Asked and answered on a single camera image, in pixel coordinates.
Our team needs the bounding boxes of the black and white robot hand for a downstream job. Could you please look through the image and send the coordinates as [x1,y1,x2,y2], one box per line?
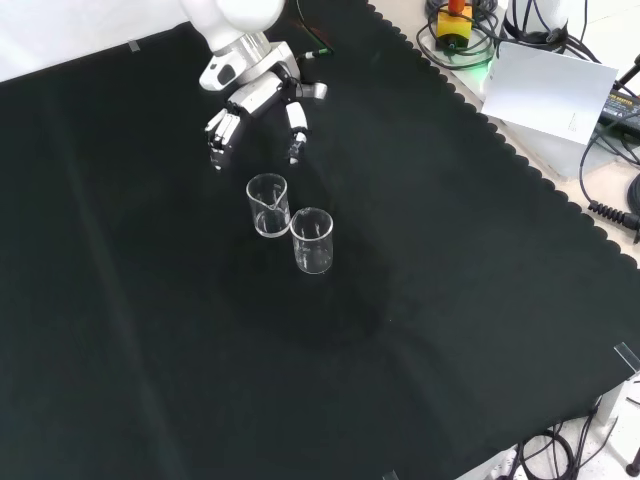
[198,42,329,172]

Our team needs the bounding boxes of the clear glass beaker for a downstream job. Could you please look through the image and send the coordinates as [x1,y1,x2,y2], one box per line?
[289,207,335,276]
[245,172,292,239]

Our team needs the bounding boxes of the yellow stop button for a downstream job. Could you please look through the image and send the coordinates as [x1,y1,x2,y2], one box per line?
[435,0,474,52]

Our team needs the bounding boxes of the black bench cloth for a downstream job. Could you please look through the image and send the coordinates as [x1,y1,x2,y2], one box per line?
[0,0,640,480]

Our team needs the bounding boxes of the black power adapter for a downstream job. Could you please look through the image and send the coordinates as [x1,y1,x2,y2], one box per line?
[596,91,640,132]

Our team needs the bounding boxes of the black cable green tip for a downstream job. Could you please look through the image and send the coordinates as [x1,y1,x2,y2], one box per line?
[294,46,335,62]

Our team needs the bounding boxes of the black cable tangle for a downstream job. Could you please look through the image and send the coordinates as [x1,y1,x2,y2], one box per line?
[514,394,640,480]

